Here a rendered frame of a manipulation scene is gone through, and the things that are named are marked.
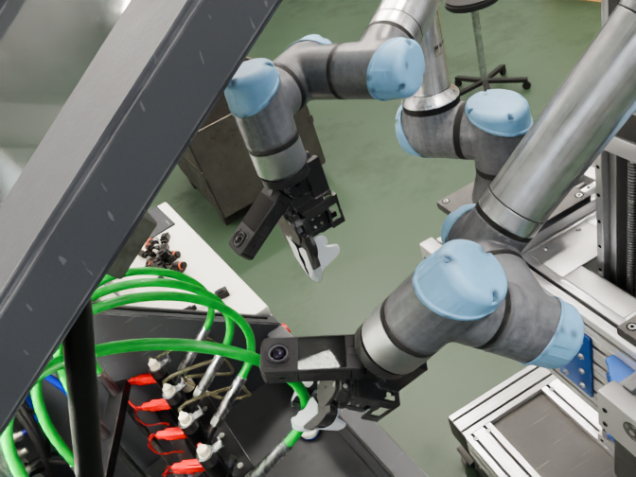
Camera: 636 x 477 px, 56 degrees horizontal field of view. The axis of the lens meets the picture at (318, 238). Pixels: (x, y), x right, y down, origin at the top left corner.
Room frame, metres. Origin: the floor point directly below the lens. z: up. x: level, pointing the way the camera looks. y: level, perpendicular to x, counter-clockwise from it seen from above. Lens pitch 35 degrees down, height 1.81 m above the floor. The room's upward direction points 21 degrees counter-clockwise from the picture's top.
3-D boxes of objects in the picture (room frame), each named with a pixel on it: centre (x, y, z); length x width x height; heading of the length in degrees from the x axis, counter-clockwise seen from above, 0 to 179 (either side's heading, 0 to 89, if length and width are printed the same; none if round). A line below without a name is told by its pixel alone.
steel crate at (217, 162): (3.47, 0.25, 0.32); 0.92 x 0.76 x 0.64; 20
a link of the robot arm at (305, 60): (0.82, -0.07, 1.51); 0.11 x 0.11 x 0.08; 45
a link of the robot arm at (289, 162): (0.77, 0.01, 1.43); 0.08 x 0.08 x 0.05
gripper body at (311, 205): (0.77, 0.00, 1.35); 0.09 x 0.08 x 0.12; 111
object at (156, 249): (1.33, 0.40, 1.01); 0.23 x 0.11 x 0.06; 21
